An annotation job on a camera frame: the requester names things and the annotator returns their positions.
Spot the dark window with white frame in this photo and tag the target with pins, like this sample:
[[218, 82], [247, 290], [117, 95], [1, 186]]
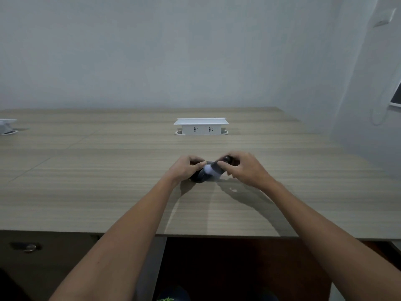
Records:
[[396, 96]]

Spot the person's right thumb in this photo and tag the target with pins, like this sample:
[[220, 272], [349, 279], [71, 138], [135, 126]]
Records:
[[226, 163]]

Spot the white wall switch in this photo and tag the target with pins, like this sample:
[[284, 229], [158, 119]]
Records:
[[384, 18]]

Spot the person's left hand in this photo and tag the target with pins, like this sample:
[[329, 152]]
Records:
[[181, 169]]

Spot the black and white sock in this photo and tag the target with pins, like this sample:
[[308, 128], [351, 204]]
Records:
[[210, 171]]

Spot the grey desk support panel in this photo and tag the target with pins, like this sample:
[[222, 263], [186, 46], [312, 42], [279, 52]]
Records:
[[150, 269]]

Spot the black shoe with green print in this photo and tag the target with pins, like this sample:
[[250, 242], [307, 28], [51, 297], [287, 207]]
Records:
[[172, 295]]

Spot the white desk power socket box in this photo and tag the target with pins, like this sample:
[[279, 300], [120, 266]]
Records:
[[201, 126], [7, 125]]

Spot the silver drawer lock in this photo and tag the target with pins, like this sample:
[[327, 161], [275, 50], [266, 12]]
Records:
[[28, 247]]

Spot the person's right forearm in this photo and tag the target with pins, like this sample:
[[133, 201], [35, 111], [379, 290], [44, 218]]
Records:
[[329, 241]]

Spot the person's right hand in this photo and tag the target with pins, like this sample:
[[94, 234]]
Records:
[[249, 170]]

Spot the person's left forearm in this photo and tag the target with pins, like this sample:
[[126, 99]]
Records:
[[119, 247]]

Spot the person's left thumb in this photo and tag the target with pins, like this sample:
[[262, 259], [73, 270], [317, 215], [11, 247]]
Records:
[[198, 159]]

